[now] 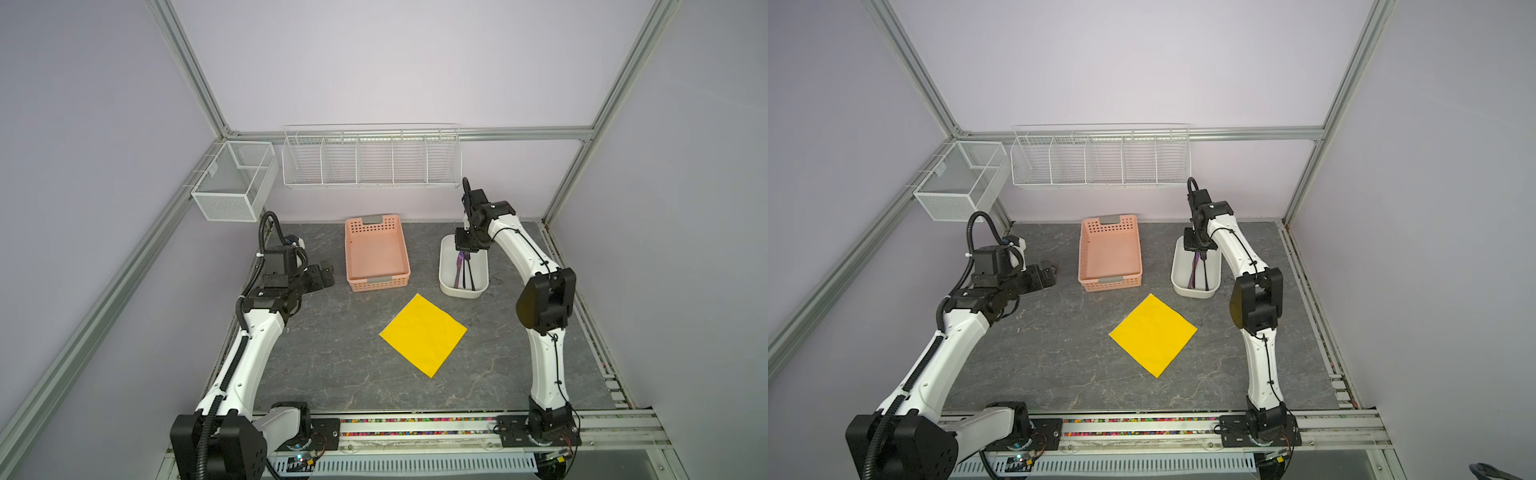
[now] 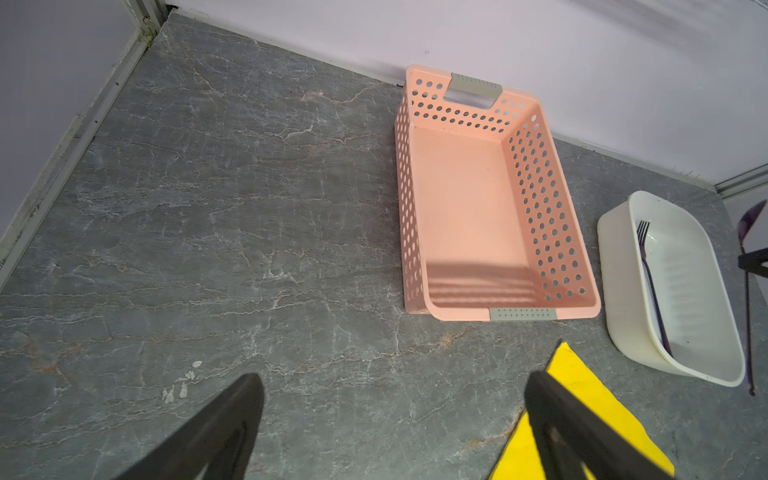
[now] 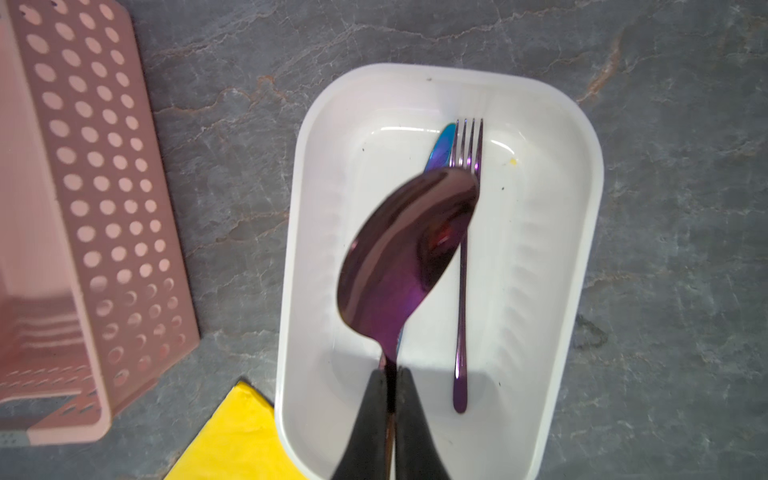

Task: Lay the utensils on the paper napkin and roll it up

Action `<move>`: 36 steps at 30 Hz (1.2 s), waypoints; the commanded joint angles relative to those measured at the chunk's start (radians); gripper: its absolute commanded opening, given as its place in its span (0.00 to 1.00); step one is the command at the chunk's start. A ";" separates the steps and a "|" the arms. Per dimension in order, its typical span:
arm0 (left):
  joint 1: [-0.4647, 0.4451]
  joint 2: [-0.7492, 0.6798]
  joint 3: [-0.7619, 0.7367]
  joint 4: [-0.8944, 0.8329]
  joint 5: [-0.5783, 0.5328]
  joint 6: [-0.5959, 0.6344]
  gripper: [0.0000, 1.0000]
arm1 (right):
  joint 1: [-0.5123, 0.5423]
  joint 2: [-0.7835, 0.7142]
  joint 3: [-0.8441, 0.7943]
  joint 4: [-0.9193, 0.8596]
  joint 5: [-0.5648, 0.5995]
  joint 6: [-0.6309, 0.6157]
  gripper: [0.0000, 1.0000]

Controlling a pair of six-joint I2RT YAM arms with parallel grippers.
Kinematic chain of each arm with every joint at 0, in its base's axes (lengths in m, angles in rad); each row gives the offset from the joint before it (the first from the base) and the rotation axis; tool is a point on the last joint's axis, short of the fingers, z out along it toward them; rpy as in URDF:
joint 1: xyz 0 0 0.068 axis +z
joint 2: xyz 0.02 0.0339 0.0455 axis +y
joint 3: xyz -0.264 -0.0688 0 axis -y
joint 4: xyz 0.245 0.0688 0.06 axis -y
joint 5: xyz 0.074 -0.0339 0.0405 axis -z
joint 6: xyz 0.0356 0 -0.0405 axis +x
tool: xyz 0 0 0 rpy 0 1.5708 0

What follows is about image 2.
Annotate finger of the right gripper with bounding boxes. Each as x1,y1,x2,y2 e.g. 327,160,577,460
738,248,768,279

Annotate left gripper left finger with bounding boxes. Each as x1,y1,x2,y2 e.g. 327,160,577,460
118,373,265,479

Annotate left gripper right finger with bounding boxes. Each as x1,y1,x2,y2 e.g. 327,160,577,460
524,371,671,479

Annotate purple iridescent spoon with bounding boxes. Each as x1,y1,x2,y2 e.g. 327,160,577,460
736,199,767,396

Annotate yellow paper napkin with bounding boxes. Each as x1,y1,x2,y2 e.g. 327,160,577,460
488,340,676,480

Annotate dark iridescent fork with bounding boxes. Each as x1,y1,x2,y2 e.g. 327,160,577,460
637,220,672,356

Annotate white plastic tray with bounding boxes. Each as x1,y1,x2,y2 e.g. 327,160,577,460
597,191,746,387

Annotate pink perforated plastic basket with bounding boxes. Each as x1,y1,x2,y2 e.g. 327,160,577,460
395,65,601,322

